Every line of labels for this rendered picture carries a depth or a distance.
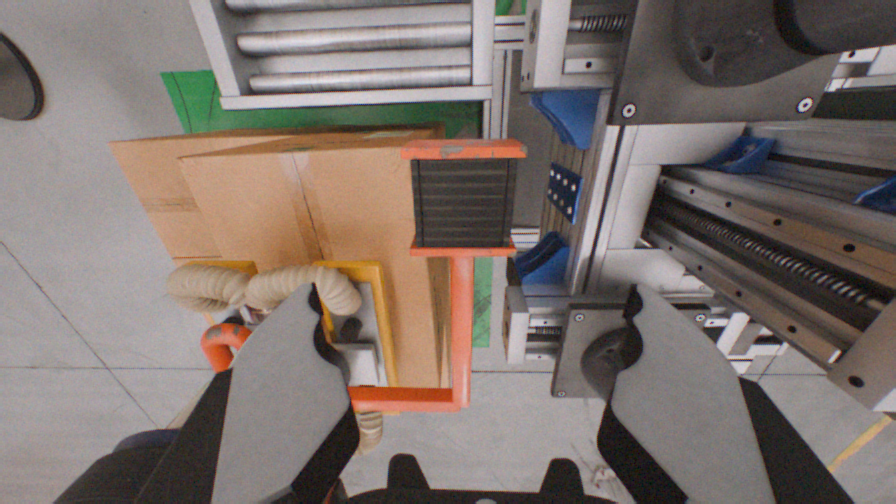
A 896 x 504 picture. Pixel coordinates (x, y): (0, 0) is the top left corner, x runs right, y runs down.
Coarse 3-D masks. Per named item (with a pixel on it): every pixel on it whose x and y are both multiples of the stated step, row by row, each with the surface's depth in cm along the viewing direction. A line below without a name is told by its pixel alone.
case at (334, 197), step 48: (288, 144) 57; (336, 144) 51; (384, 144) 47; (192, 192) 48; (240, 192) 48; (288, 192) 48; (336, 192) 48; (384, 192) 47; (240, 240) 52; (288, 240) 52; (336, 240) 52; (384, 240) 51; (432, 288) 61; (432, 336) 62; (432, 384) 69
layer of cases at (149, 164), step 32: (320, 128) 110; (352, 128) 102; (384, 128) 95; (416, 128) 89; (128, 160) 86; (160, 160) 86; (160, 192) 91; (160, 224) 96; (192, 224) 96; (192, 256) 102; (448, 288) 142; (448, 320) 137; (448, 352) 133; (448, 384) 129
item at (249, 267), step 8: (184, 264) 40; (208, 264) 40; (216, 264) 40; (224, 264) 40; (232, 264) 40; (240, 264) 40; (248, 264) 40; (248, 272) 40; (256, 272) 42; (224, 312) 43; (232, 312) 43; (240, 312) 43; (216, 320) 44; (224, 320) 43; (232, 320) 43; (240, 320) 44
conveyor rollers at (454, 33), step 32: (256, 0) 67; (288, 0) 67; (320, 0) 67; (352, 0) 67; (384, 0) 67; (416, 0) 67; (448, 0) 68; (256, 32) 71; (288, 32) 70; (320, 32) 70; (352, 32) 69; (384, 32) 69; (416, 32) 69; (448, 32) 69
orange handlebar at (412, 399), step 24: (456, 264) 24; (456, 288) 26; (456, 312) 27; (216, 336) 30; (240, 336) 30; (456, 336) 28; (216, 360) 31; (456, 360) 30; (456, 384) 32; (360, 408) 34; (384, 408) 34; (408, 408) 34; (432, 408) 34; (456, 408) 34
